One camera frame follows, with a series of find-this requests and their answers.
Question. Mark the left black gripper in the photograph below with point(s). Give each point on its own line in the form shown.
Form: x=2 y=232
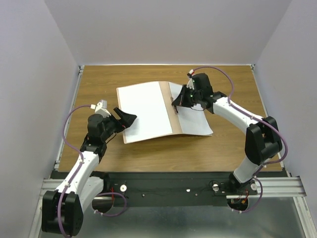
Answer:
x=126 y=120

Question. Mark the beige paper folder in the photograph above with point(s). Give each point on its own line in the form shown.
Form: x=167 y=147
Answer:
x=156 y=117

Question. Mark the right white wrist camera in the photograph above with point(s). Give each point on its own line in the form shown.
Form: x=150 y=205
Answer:
x=190 y=83

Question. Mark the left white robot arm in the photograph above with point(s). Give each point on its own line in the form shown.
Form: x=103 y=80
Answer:
x=63 y=208

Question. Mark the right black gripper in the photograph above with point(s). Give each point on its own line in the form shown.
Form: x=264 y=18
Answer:
x=181 y=99

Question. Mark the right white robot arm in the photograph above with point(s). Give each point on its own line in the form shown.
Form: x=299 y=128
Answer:
x=262 y=138

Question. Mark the metal folder clip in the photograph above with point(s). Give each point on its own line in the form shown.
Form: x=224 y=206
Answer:
x=174 y=104

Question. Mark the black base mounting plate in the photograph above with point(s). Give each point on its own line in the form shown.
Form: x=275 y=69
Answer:
x=171 y=189

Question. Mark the white paper sheet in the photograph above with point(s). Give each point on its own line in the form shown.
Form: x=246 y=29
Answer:
x=189 y=121
x=146 y=101

